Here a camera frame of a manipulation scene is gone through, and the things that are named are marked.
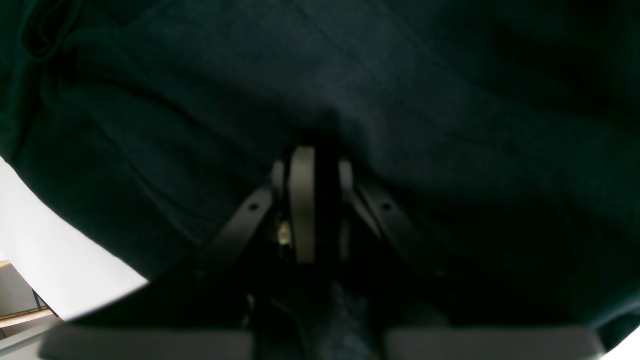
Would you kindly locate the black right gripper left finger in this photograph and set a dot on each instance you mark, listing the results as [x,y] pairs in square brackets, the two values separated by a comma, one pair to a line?
[238,297]

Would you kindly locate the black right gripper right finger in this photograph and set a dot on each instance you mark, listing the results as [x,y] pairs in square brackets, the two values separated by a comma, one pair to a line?
[421,307]

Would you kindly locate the black t-shirt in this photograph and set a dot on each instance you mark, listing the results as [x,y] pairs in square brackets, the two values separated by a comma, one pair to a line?
[508,130]

